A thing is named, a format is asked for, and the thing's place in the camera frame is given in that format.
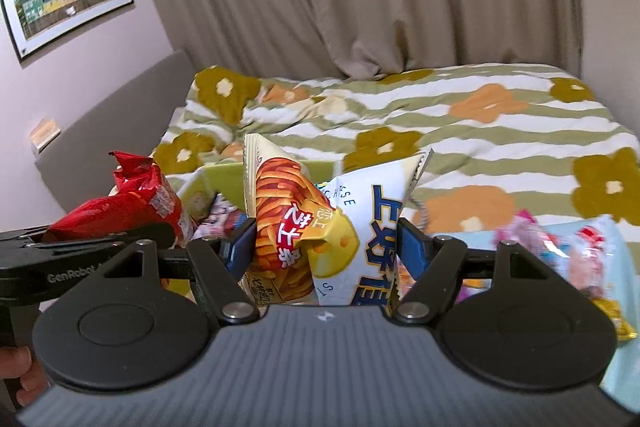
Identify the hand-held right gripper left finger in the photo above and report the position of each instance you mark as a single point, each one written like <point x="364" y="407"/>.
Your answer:
<point x="241" y="248"/>

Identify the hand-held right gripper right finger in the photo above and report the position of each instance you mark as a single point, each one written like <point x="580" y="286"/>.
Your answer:
<point x="410" y="248"/>

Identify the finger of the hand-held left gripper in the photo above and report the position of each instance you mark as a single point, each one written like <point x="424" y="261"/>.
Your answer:
<point x="150" y="234"/>

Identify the red snack bag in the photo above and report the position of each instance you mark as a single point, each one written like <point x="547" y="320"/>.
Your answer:
<point x="130" y="202"/>

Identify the orange cheese stick snack bag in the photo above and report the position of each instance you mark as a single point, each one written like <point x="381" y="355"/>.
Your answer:
<point x="280" y="227"/>

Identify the white and blue chip bag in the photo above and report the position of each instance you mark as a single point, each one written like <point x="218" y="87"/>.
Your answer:
<point x="370" y="227"/>

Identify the pink snack packet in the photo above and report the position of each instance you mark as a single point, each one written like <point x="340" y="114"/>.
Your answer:
<point x="520" y="232"/>

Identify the red white shrimp chip packet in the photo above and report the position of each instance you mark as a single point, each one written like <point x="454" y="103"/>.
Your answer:
<point x="590" y="252"/>

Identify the person's left hand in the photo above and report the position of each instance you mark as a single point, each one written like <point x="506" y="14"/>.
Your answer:
<point x="21" y="364"/>

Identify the pink white packet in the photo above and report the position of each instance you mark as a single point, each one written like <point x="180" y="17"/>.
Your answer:
<point x="220" y="217"/>

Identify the grey bed headboard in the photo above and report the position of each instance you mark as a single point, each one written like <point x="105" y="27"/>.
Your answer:
<point x="105" y="122"/>

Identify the floral striped blanket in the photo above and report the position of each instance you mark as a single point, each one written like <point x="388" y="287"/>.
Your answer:
<point x="480" y="142"/>

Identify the yellow snack packet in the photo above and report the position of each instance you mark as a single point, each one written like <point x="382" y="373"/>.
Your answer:
<point x="616" y="319"/>

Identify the light blue daisy cloth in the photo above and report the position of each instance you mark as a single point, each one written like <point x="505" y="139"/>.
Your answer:
<point x="625" y="372"/>

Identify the beige wall switch panel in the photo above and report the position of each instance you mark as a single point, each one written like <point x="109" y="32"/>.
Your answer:
<point x="45" y="134"/>

